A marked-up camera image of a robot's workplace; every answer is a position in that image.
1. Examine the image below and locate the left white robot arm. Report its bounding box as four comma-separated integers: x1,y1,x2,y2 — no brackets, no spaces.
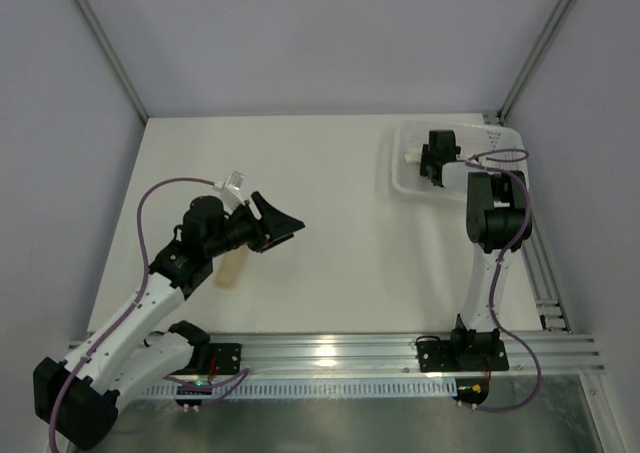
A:
33,192,305,451

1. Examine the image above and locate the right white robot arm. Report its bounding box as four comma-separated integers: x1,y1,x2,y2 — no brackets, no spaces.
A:
415,129,532,373

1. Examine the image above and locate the white slotted cable duct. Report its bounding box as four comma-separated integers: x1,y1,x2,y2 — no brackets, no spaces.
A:
140,376,457,401

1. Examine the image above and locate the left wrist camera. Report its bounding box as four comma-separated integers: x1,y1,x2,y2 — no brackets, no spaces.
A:
213,171,245,212

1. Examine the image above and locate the right aluminium frame post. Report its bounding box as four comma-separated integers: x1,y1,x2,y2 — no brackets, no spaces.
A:
497,0,578,125

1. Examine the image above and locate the white paper napkin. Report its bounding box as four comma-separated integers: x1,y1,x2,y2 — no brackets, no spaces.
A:
404,149,422,164

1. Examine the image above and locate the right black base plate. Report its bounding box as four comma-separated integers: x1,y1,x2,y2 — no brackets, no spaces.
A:
416,339,510,373

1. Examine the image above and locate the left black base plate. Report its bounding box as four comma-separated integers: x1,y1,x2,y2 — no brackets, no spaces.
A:
204,343,242,377

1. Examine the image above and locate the aluminium frame post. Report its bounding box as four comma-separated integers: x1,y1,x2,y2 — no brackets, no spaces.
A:
70,0,150,125
497,0,578,125

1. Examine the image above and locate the white plastic basket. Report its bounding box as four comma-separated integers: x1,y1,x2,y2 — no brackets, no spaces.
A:
391,120,529,202

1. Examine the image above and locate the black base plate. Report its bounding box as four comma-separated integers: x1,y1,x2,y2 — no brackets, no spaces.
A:
204,343,242,377
416,339,510,373

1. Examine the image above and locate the right side aluminium rail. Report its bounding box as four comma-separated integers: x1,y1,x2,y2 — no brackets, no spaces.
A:
522,238,573,334

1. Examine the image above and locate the beige utensil case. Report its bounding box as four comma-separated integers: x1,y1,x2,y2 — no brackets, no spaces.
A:
214,248,249,290

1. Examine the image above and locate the left aluminium frame post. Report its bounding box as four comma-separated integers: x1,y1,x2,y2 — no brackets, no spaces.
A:
70,0,150,125

